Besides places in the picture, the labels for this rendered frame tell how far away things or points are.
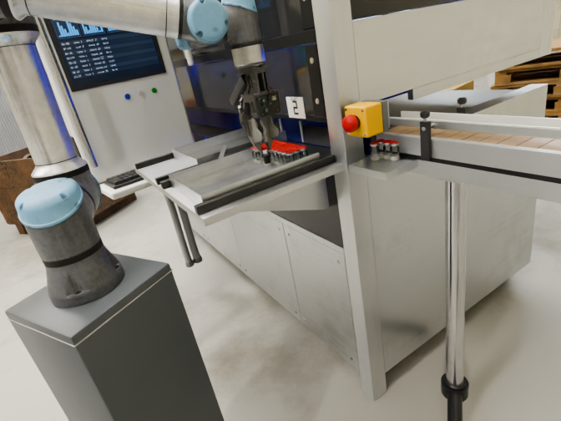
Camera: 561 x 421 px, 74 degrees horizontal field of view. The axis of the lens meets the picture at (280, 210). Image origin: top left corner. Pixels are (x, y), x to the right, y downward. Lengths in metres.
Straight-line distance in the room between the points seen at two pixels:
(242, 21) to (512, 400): 1.40
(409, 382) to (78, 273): 1.18
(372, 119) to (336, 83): 0.13
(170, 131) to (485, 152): 1.36
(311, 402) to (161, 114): 1.34
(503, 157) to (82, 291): 0.88
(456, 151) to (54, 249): 0.85
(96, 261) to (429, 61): 0.98
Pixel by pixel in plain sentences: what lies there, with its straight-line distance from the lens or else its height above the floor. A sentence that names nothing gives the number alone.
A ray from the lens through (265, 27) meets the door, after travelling 1.20.
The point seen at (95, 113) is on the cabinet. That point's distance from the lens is 1.74.
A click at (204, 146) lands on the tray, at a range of 1.50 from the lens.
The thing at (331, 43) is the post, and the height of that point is 1.17.
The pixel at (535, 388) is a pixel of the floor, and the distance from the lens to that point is 1.64.
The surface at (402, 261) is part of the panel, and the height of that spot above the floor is 0.49.
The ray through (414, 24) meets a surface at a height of 1.17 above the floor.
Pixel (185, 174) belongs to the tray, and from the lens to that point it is 1.12.
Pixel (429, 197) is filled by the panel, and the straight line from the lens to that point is 1.29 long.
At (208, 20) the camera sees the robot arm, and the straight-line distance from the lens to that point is 0.77.
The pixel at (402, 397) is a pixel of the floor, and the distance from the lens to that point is 1.53.
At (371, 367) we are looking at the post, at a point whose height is 0.16.
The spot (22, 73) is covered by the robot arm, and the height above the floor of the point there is 1.23.
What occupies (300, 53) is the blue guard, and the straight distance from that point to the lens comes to 1.05.
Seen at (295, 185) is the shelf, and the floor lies 0.87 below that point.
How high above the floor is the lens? 1.19
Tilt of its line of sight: 23 degrees down
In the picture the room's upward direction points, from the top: 11 degrees counter-clockwise
